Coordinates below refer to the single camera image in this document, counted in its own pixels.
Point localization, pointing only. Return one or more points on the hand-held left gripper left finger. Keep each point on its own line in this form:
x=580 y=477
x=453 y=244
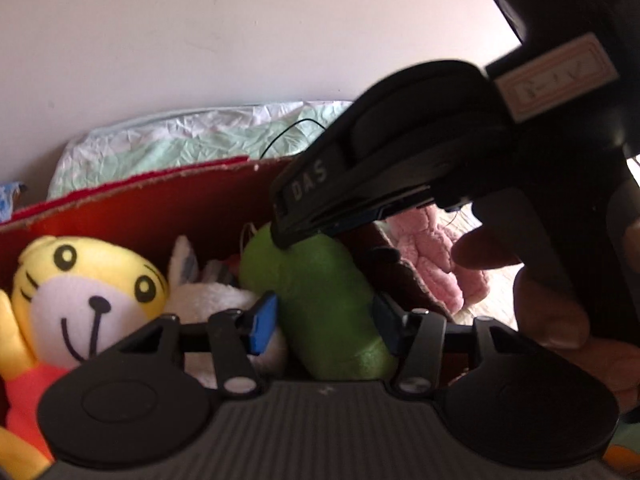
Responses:
x=262 y=322

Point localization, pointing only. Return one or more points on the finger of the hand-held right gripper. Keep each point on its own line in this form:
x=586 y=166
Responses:
x=360 y=219
x=305 y=185

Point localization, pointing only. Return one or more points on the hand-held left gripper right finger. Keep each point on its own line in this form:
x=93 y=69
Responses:
x=386 y=325

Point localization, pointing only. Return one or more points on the white plush toy blue bow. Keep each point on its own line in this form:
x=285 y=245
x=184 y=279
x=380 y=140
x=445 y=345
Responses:
x=210 y=300

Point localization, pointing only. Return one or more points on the green plush toy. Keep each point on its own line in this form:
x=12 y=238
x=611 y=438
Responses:
x=320 y=300

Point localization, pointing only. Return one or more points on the pink bear plush toy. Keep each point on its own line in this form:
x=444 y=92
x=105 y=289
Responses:
x=430 y=260

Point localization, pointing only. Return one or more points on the red cardboard box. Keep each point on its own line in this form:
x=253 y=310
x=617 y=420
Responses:
x=125 y=220

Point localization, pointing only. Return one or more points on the yellow tiger plush toy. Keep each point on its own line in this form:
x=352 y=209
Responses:
x=75 y=310

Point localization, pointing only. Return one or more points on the person's right hand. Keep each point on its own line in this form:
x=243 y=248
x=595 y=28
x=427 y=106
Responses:
x=550 y=320

